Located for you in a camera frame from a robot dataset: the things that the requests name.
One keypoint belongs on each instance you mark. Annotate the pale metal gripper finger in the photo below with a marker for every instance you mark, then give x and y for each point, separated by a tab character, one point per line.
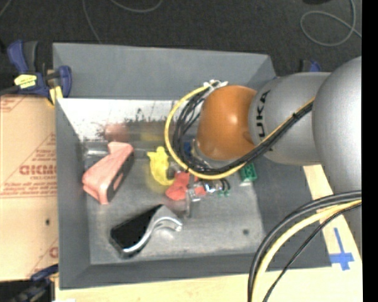
192	200

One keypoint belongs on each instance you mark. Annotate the red crumpled object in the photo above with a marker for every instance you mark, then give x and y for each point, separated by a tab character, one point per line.
178	189

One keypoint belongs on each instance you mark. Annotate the grey metal bin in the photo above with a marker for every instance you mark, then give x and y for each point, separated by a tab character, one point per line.
208	231

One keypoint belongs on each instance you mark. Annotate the yellow toy figure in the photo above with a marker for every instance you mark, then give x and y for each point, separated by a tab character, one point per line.
159	167

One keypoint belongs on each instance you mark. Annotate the black and silver tool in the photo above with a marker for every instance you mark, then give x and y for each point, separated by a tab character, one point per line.
134	228

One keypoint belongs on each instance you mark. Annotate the pink and black plastic object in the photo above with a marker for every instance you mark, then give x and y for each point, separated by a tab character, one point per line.
108	171

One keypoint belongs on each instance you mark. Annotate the brown cardboard board red print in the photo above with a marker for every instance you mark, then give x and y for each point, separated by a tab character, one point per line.
25	168

